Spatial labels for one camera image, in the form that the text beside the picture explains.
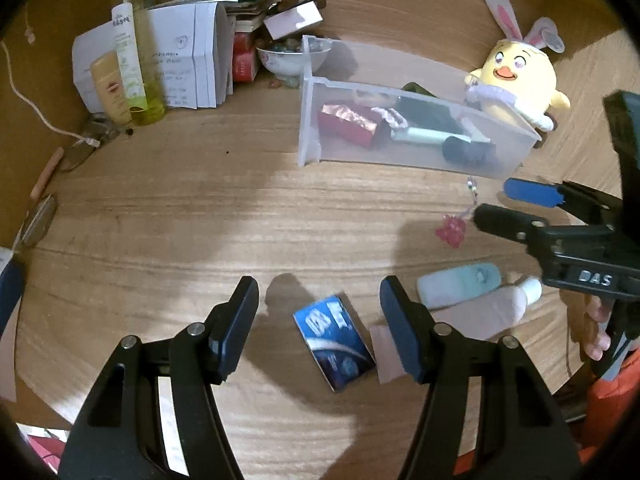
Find pink bead charm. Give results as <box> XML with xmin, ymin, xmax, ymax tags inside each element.
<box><xmin>435</xmin><ymin>177</ymin><xmax>478</xmax><ymax>248</ymax></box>

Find pink squeeze tube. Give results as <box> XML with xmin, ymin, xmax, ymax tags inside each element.
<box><xmin>370</xmin><ymin>276</ymin><xmax>542</xmax><ymax>385</ymax></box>

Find teal white small bottle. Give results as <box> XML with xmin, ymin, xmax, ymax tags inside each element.
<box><xmin>416</xmin><ymin>262</ymin><xmax>501</xmax><ymax>309</ymax></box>

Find pale green tube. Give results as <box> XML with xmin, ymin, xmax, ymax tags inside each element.
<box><xmin>390</xmin><ymin>127</ymin><xmax>471</xmax><ymax>145</ymax></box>

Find dark green glass bottle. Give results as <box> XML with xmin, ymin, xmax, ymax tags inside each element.
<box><xmin>395</xmin><ymin>81</ymin><xmax>463</xmax><ymax>134</ymax></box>

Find blue card box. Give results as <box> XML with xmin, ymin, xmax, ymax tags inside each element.
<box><xmin>293</xmin><ymin>296</ymin><xmax>376</xmax><ymax>392</ymax></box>

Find red paper envelope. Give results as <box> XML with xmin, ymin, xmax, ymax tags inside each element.
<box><xmin>317</xmin><ymin>102</ymin><xmax>390</xmax><ymax>148</ymax></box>

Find black purple mascara tube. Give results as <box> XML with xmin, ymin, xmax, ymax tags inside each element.
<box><xmin>442</xmin><ymin>136</ymin><xmax>497</xmax><ymax>168</ymax></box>

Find white tape roll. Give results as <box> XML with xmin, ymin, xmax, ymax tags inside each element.
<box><xmin>352</xmin><ymin>89</ymin><xmax>397</xmax><ymax>108</ymax></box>

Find person's right hand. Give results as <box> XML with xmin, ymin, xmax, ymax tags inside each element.
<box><xmin>580</xmin><ymin>295</ymin><xmax>612</xmax><ymax>361</ymax></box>

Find yellow chick plush toy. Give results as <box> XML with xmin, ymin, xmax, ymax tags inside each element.
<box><xmin>464</xmin><ymin>0</ymin><xmax>570</xmax><ymax>132</ymax></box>

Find white blue carton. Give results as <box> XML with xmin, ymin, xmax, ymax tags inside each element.
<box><xmin>0</xmin><ymin>247</ymin><xmax>25</xmax><ymax>402</ymax></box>

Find clear plastic storage bin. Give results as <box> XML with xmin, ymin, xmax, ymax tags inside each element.
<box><xmin>297</xmin><ymin>38</ymin><xmax>540</xmax><ymax>180</ymax></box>

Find eyeglasses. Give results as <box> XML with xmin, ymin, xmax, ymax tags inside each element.
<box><xmin>12</xmin><ymin>114</ymin><xmax>134</xmax><ymax>252</ymax></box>

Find ceramic bowl with trinkets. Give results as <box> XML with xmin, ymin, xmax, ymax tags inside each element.
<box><xmin>257</xmin><ymin>36</ymin><xmax>332</xmax><ymax>86</ymax></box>

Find small white pink box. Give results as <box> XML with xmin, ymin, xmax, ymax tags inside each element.
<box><xmin>264</xmin><ymin>0</ymin><xmax>326</xmax><ymax>40</ymax></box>

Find beige cosmetic tube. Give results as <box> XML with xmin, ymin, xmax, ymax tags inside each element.
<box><xmin>90</xmin><ymin>51</ymin><xmax>131</xmax><ymax>126</ymax></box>

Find red box under books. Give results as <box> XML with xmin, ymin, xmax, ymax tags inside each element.
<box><xmin>232</xmin><ymin>32</ymin><xmax>259</xmax><ymax>84</ymax></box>

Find stack of books and papers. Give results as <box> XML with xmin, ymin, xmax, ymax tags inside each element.
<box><xmin>152</xmin><ymin>0</ymin><xmax>280</xmax><ymax>32</ymax></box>

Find white folded paper stack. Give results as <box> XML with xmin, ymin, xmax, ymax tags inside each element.
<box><xmin>72</xmin><ymin>2</ymin><xmax>234</xmax><ymax>113</ymax></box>

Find yellow green spray bottle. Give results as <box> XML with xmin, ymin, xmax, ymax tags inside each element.
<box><xmin>111</xmin><ymin>0</ymin><xmax>165</xmax><ymax>126</ymax></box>

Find white cord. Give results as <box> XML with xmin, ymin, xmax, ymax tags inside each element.
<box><xmin>0</xmin><ymin>39</ymin><xmax>101</xmax><ymax>149</ymax></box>

